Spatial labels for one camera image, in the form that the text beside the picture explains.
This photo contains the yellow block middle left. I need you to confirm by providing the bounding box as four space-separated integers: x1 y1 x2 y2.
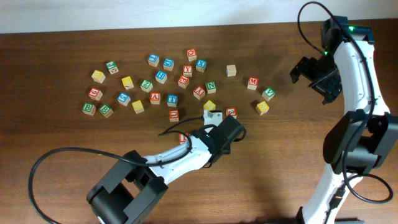
132 100 144 114

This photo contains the blue letter X block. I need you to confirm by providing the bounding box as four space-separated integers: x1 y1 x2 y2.
196 59 207 72

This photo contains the green letter N block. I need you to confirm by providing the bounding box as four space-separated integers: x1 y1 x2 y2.
206 82 216 94

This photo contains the red letter C block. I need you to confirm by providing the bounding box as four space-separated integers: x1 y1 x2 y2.
187 49 197 62

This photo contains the green letter B block right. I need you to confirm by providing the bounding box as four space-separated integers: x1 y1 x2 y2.
98 104 113 118

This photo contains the red number 3 block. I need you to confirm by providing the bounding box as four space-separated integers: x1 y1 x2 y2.
226 108 238 119

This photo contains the red letter Y block lower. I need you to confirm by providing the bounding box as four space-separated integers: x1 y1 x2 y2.
193 86 206 100

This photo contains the yellow letter S block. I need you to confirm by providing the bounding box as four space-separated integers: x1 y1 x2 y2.
256 101 269 115

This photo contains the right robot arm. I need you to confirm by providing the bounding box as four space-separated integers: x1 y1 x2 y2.
290 16 397 223

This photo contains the red letter U block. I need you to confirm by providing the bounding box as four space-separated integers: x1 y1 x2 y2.
169 110 179 122

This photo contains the red number 9 block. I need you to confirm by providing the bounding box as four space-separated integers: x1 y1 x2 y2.
88 88 103 101

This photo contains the plain wooden block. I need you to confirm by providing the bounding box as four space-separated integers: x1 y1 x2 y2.
226 65 237 77

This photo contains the green letter J block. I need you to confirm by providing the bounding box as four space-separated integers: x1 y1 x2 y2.
106 61 119 74

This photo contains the yellow block upper middle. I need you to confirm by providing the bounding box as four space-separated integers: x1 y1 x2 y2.
121 76 134 90

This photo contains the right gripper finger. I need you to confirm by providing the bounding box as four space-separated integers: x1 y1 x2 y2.
308 70 337 87
290 57 308 83

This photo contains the yellow block far left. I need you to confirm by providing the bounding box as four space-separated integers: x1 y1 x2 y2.
91 70 106 83

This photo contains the red letter Y block upper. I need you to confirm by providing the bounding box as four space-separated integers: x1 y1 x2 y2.
183 65 193 77

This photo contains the red letter M block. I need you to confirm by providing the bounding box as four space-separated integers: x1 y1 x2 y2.
248 77 259 90

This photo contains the blue letter T block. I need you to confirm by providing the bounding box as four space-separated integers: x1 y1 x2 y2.
167 95 178 107

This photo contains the green letter V block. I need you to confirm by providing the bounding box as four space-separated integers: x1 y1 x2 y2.
262 88 275 101

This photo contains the green letter b block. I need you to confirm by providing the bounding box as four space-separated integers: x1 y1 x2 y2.
98 104 113 118
81 103 96 116

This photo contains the green letter Z block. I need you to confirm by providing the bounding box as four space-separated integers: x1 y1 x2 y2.
140 80 153 93

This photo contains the blue letter H block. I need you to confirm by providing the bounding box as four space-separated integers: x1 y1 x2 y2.
155 70 167 84

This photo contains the red letter A block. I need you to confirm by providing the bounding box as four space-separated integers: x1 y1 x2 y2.
150 92 161 105

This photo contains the yellow block centre right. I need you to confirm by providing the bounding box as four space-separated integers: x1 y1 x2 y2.
203 100 216 111

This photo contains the blue number 5 block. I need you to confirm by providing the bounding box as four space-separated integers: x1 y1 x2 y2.
117 93 131 106

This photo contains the red letter I block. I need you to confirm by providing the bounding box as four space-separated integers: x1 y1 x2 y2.
179 133 189 144

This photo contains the blue letter D block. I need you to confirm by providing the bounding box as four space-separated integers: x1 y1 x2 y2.
163 58 175 71

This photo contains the red letter E block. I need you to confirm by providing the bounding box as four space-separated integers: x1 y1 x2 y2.
177 75 190 89

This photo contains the green letter B block left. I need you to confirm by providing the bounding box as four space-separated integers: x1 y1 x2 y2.
81 103 96 116

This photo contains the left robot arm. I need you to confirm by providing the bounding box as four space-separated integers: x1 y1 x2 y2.
86 115 246 224

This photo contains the red letter y block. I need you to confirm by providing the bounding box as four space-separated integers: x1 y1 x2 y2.
183 65 193 77
193 86 206 100

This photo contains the left black cable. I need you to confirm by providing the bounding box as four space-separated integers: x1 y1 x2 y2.
27 116 248 224

